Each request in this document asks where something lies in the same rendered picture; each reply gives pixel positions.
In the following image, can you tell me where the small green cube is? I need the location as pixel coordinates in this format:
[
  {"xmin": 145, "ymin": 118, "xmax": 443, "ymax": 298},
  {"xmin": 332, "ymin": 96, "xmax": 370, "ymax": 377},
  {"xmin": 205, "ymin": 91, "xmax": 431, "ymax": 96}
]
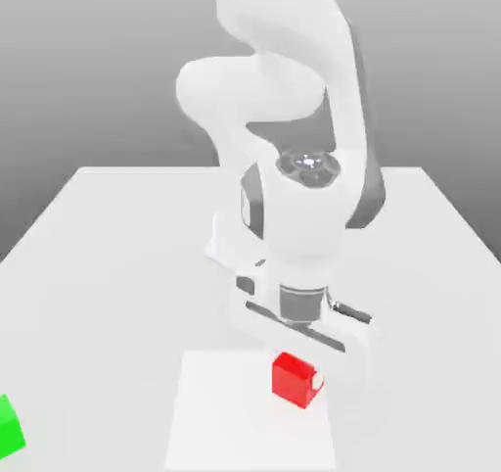
[{"xmin": 0, "ymin": 393, "xmax": 27, "ymax": 461}]

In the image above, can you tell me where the small red cube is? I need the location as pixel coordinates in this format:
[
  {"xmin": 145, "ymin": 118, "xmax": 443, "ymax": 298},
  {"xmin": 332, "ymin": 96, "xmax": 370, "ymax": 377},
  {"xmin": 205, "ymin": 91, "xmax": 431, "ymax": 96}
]
[{"xmin": 271, "ymin": 352, "xmax": 326, "ymax": 410}]

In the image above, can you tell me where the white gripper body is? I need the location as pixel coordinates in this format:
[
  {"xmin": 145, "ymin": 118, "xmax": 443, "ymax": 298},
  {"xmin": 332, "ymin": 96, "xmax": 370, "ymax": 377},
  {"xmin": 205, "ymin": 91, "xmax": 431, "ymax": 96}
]
[{"xmin": 233, "ymin": 298, "xmax": 382, "ymax": 382}]

